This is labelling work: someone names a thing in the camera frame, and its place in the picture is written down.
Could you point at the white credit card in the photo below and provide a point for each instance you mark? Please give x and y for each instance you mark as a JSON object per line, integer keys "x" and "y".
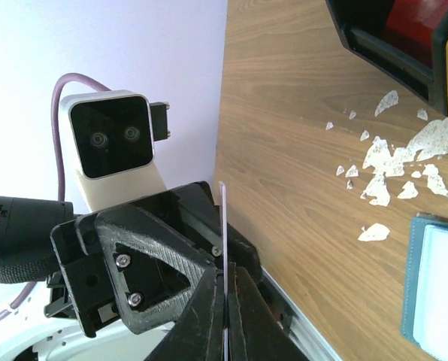
{"x": 225, "y": 267}

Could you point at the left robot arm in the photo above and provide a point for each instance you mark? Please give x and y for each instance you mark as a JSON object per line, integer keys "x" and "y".
{"x": 27, "y": 256}

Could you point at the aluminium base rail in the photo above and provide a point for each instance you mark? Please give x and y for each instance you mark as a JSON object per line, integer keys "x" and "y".
{"x": 300, "y": 329}

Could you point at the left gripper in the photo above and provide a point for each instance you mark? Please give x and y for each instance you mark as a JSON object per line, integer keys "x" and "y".
{"x": 140, "y": 262}

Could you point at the black bin with red cards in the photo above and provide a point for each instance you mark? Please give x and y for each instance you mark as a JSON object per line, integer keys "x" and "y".
{"x": 404, "y": 39}

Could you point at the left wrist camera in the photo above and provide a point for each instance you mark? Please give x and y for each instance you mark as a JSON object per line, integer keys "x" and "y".
{"x": 111, "y": 144}

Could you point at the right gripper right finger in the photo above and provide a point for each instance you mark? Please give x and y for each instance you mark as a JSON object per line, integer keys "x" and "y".
{"x": 254, "y": 334}

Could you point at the blue leather card holder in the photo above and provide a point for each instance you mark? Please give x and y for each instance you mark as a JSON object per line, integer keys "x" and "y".
{"x": 424, "y": 320}

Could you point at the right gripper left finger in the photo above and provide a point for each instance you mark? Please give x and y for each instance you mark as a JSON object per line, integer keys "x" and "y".
{"x": 198, "y": 332}

